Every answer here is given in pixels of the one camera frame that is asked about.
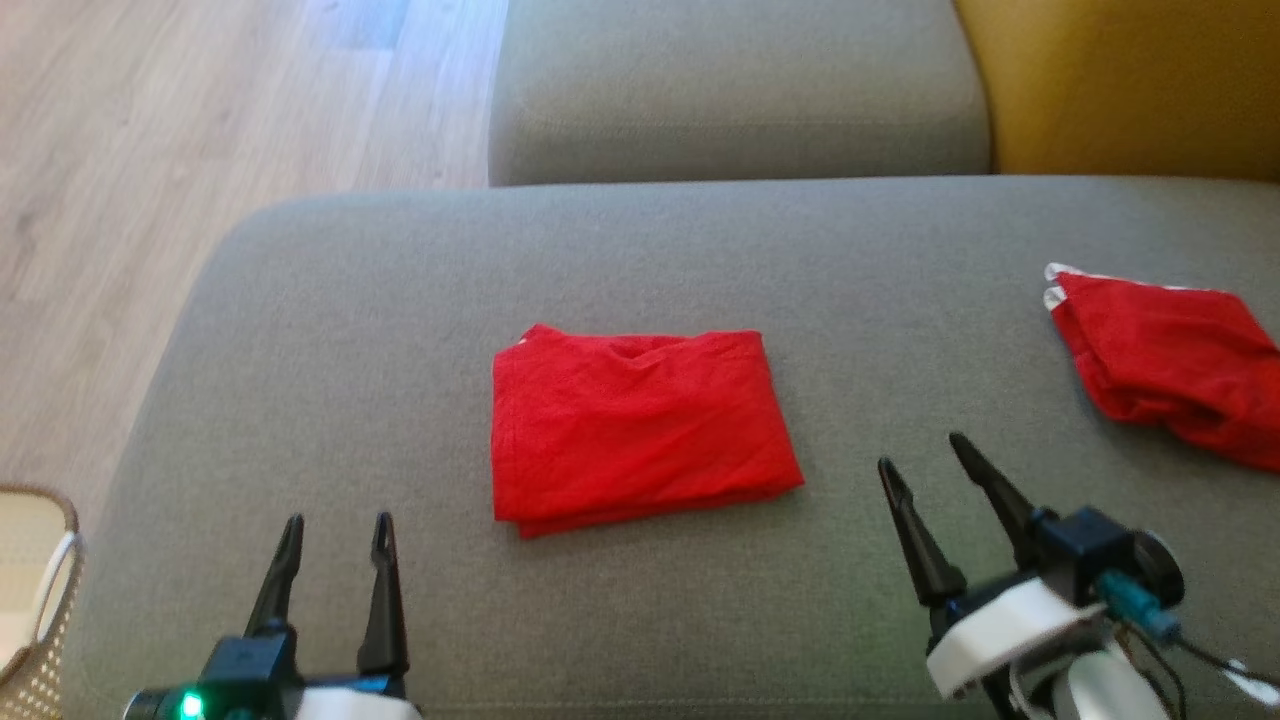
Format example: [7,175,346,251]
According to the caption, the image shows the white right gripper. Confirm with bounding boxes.
[877,431,1103,703]

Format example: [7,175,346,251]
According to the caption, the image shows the red mesh shorts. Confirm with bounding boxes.
[1042,261,1280,474]

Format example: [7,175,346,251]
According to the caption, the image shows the right black cable teal plug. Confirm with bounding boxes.
[1093,569,1280,706]

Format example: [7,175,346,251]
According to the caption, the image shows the red white basketball jersey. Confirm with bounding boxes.
[489,322,807,540]

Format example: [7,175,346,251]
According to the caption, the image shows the yellow sofa cushion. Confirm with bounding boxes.
[951,0,1280,184]

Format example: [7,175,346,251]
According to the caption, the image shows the woven beige laundry basket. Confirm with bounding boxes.
[0,483,87,720]

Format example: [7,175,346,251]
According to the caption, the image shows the grey sofa back cushion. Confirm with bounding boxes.
[486,0,994,189]

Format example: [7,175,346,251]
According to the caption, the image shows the grey sofa seat cushion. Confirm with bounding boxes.
[58,176,1280,720]

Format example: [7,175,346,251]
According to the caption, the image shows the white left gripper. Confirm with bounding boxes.
[244,511,423,720]

